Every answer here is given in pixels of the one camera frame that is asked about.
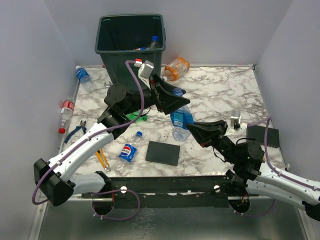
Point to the large orange jar bottle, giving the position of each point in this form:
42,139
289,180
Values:
176,69

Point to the dark green bin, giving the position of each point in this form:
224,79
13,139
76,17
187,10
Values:
126,37

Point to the red cola bottle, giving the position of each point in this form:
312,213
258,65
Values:
66,114

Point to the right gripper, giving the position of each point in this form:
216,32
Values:
208,133

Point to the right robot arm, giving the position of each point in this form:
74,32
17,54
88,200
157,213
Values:
253,172

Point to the yellow utility knife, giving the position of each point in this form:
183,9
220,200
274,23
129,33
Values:
102,159

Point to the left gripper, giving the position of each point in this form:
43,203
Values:
167,103

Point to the blue label water bottle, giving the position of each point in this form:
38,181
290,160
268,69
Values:
154,43

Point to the steel wrench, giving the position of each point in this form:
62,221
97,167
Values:
107,84

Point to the blue cap water bottle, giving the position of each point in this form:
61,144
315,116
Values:
180,118

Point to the black mounting rail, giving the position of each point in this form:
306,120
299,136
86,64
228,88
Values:
167,192

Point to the Pepsi bottle near front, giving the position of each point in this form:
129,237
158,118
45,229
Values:
128,152

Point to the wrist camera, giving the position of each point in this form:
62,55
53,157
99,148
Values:
145,70
236,121

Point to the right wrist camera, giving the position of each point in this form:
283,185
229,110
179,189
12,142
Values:
236,121

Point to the black flat box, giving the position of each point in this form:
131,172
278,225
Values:
163,153

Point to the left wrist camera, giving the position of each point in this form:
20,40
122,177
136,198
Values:
145,70

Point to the blue water bottle far left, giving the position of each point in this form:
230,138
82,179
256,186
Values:
85,79

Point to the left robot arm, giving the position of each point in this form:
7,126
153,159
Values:
55,177

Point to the aluminium frame rail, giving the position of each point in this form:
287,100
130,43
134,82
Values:
74,220

